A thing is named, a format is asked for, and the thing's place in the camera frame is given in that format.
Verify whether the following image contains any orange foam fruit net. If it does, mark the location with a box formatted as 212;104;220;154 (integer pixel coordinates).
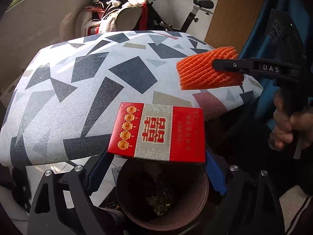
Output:
176;46;244;90

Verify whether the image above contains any red cigarette box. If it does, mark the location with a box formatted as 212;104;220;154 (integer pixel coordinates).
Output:
107;102;206;163

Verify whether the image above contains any brown trash bin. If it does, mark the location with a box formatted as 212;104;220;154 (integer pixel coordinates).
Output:
116;159;209;231

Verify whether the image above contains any person's right hand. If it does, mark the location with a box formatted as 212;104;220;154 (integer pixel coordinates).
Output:
270;90;312;151

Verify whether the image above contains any blue curtain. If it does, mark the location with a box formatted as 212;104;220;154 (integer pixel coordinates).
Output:
239;0;312;132

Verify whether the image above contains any black slipper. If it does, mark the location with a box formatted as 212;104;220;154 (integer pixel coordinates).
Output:
12;167;31;213

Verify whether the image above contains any black exercise bike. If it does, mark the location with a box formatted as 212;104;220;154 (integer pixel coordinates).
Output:
147;0;217;34

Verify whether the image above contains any geometric pattern table cover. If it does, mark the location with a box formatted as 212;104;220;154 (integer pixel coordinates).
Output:
1;31;263;167

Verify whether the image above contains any beige chair with clothes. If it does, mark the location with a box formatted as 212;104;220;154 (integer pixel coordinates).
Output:
74;0;148;38

